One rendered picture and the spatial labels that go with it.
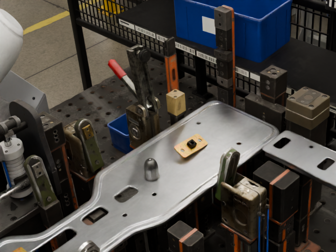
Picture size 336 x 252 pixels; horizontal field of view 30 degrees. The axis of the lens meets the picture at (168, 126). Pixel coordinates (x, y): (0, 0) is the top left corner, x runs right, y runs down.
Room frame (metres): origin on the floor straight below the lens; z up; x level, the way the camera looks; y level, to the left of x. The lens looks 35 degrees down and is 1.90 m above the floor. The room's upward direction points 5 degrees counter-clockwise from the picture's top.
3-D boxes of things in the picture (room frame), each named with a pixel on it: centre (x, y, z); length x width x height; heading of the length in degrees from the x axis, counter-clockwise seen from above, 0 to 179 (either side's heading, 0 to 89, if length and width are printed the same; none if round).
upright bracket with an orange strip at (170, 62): (1.34, -0.02, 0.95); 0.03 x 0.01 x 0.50; 131
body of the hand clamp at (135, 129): (1.28, 0.06, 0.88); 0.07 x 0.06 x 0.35; 41
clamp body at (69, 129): (1.19, 0.21, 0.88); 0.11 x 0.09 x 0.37; 41
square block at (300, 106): (1.24, -0.34, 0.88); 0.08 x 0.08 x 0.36; 41
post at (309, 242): (1.11, -0.30, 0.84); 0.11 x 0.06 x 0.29; 41
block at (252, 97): (1.32, -0.25, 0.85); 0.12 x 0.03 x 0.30; 41
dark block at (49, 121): (1.16, 0.27, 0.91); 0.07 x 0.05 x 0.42; 41
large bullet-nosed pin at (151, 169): (1.08, 0.05, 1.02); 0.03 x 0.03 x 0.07
